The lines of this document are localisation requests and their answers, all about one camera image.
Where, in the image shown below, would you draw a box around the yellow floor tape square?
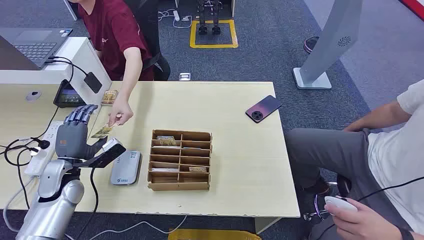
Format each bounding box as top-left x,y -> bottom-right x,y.
189,19 -> 239,49

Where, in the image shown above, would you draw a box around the printed ID card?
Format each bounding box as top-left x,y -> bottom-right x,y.
90,123 -> 120,139

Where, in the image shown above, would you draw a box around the thin white cable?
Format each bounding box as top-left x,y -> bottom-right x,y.
66,215 -> 188,240

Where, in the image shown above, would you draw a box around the black power adapter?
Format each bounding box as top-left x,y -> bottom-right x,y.
83,71 -> 103,95

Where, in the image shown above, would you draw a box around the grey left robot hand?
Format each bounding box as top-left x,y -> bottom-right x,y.
54,104 -> 109,161

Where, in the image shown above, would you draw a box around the black tablet terminal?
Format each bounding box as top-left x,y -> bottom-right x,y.
52,79 -> 89,109

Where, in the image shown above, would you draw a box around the white reception counter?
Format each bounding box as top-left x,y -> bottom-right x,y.
0,36 -> 113,115

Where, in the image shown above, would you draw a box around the white desk leg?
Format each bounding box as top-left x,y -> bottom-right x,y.
63,0 -> 79,21

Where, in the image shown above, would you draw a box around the thin black controller cable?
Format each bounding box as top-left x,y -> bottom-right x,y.
316,176 -> 424,240

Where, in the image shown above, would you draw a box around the black adapter cable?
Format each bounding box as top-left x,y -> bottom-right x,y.
44,56 -> 89,84

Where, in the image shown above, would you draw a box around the cardboard slotted organizer box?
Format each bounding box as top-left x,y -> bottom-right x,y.
147,129 -> 213,192

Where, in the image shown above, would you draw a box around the black wristwatch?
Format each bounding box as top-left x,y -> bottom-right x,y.
399,227 -> 415,240

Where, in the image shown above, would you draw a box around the chrome stool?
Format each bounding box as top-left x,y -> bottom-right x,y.
303,173 -> 352,222

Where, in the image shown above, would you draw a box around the black round base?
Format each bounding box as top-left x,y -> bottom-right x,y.
303,36 -> 321,55

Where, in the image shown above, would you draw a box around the black power plug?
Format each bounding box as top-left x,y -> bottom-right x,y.
31,137 -> 51,151

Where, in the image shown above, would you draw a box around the grey card reader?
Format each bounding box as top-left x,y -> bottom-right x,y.
110,150 -> 143,186

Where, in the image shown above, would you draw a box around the black robot legs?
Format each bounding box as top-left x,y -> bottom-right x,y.
197,0 -> 222,36

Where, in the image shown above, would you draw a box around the handheld wired controller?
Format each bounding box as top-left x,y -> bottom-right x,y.
323,196 -> 359,214

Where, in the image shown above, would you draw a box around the silver kiosk stand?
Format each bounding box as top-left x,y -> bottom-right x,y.
293,0 -> 364,91

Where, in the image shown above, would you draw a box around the stack of printed cards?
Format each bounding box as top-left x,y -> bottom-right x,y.
100,89 -> 119,107

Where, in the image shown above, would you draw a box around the white table leg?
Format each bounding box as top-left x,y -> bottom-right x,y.
254,216 -> 282,235

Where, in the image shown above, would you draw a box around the white power strip cable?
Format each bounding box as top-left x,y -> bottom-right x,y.
2,175 -> 37,233

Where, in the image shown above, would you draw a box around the person's left hand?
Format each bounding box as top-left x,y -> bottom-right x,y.
324,198 -> 404,240
108,98 -> 135,127

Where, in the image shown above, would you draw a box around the purple smartphone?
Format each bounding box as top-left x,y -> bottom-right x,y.
245,95 -> 283,124

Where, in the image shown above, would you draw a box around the white floor cable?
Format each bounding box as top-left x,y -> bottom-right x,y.
157,9 -> 193,29

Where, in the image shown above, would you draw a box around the person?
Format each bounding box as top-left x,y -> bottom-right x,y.
284,79 -> 424,240
67,0 -> 171,127

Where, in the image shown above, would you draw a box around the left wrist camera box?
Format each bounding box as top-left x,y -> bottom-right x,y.
73,137 -> 127,169

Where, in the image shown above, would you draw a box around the black power cable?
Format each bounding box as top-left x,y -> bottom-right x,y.
0,105 -> 60,211

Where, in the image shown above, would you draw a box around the black camera cable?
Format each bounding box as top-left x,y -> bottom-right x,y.
75,167 -> 100,240

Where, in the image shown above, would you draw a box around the grey laptop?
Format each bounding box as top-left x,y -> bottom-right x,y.
0,27 -> 74,71

